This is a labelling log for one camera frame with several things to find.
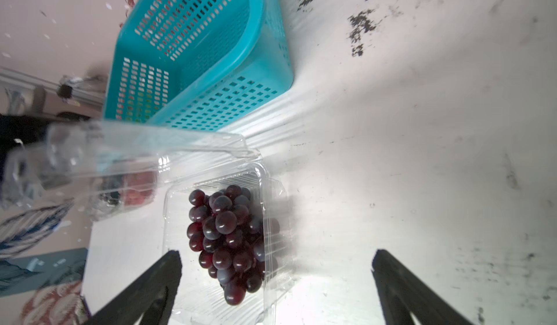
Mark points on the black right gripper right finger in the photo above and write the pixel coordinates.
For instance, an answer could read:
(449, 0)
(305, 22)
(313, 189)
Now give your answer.
(404, 298)

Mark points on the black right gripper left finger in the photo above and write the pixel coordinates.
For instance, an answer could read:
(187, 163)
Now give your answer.
(147, 300)

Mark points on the dark purple grape bunch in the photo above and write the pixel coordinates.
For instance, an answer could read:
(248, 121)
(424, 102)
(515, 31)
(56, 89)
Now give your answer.
(231, 236)

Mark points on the clear clamshell container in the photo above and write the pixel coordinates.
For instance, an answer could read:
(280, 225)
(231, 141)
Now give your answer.
(84, 164)

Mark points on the stainless steel rice cooker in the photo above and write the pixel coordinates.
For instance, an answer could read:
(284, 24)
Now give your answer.
(87, 90)

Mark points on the teal plastic basket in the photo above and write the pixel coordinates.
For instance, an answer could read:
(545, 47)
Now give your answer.
(198, 64)

